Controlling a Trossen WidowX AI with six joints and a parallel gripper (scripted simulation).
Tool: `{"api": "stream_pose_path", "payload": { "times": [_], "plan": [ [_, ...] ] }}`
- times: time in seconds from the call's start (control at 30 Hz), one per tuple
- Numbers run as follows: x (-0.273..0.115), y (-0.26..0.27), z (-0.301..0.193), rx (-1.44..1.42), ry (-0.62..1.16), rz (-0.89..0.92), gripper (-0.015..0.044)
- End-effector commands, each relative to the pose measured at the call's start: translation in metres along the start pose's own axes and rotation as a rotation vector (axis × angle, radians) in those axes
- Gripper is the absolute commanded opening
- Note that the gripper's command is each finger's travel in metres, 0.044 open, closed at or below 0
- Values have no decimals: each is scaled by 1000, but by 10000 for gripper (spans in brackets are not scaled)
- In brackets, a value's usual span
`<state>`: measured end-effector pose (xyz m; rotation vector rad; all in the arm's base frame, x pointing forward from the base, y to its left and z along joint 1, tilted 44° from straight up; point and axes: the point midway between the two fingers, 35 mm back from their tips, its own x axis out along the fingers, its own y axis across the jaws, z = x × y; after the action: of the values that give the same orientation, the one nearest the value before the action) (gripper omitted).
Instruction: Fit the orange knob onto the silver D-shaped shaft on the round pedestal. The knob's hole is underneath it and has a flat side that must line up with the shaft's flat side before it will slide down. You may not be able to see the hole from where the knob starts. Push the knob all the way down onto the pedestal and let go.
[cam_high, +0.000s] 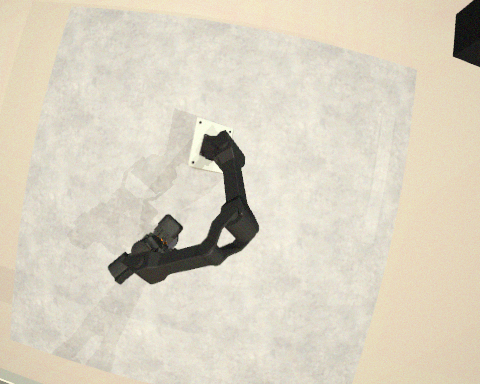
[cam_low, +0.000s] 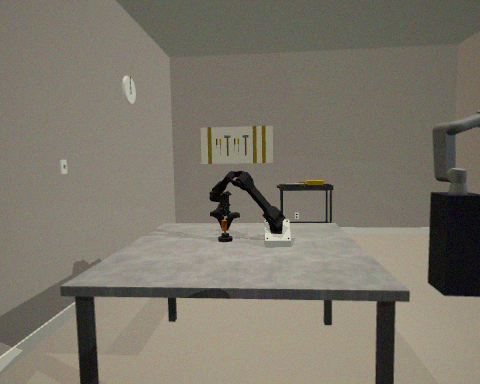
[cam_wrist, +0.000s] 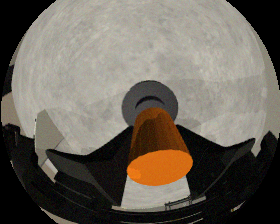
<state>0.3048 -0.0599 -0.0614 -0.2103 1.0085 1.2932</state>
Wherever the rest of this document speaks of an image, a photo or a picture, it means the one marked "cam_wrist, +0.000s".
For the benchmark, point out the orange knob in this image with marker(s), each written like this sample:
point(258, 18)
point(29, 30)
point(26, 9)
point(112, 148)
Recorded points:
point(158, 154)

